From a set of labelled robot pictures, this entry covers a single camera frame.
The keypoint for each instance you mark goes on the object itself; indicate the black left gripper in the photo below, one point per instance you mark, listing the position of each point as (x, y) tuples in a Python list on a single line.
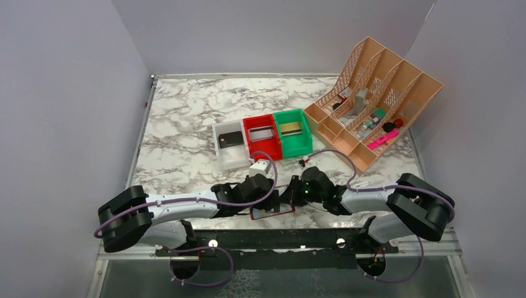
[(272, 198)]

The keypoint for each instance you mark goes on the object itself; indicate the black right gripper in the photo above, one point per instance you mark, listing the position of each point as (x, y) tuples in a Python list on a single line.
[(294, 187)]

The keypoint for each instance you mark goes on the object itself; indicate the red leather card holder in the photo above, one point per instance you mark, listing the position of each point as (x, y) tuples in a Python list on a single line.
[(278, 203)]

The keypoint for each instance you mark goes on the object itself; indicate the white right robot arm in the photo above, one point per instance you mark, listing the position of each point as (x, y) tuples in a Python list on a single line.
[(411, 205)]

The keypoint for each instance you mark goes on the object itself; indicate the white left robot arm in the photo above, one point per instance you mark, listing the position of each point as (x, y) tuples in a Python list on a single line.
[(134, 216)]

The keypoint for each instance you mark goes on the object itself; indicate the silver card in red bin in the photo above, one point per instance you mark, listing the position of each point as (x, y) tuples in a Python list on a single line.
[(260, 133)]

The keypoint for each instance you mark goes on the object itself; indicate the gold card in green bin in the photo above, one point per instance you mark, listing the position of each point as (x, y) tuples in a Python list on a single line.
[(291, 128)]

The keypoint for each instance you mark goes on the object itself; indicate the white plastic bin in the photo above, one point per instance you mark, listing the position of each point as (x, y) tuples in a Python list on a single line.
[(231, 157)]

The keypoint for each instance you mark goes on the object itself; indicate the red plastic bin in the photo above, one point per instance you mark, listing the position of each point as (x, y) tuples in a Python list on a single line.
[(272, 147)]

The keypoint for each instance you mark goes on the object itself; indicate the green plastic bin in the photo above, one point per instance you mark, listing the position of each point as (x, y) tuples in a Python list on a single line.
[(294, 145)]

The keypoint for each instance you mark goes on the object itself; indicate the red black round item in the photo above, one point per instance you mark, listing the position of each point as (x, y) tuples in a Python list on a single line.
[(390, 126)]

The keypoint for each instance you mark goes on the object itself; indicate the pink highlighter marker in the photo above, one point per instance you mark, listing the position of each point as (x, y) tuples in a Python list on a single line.
[(383, 139)]

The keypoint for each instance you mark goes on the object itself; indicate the grey box in organizer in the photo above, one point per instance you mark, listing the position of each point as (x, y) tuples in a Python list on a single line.
[(359, 101)]

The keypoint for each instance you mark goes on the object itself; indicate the beige desk organizer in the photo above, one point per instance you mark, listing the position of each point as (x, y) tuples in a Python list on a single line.
[(395, 85)]

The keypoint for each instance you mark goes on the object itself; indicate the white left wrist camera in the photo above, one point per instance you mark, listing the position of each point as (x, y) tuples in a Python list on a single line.
[(259, 167)]

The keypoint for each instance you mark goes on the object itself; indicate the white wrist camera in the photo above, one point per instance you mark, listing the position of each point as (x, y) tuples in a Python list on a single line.
[(259, 167), (303, 162)]

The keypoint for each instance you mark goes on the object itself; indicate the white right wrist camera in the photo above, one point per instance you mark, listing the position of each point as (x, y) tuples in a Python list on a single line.
[(303, 162)]

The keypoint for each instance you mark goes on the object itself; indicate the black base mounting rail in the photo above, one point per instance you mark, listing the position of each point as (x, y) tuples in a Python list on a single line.
[(278, 249)]

